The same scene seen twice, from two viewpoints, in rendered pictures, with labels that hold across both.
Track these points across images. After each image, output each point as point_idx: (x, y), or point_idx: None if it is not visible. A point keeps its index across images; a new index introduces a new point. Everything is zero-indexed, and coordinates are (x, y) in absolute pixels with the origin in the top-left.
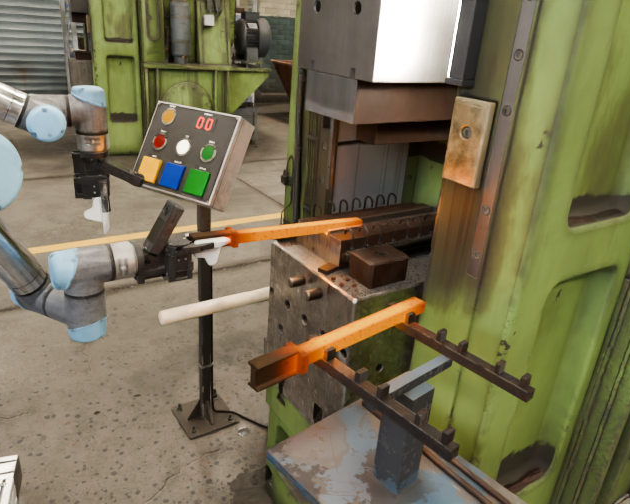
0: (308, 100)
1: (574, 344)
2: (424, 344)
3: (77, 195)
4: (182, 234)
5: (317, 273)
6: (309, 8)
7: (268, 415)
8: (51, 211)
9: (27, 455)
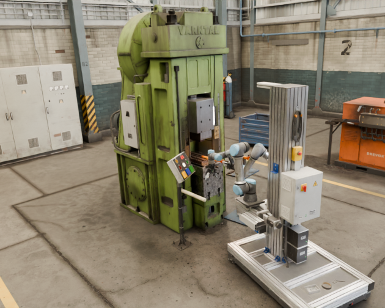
0: (201, 138)
1: None
2: None
3: (216, 172)
4: (226, 162)
5: (215, 164)
6: (199, 122)
7: (178, 234)
8: None
9: (210, 269)
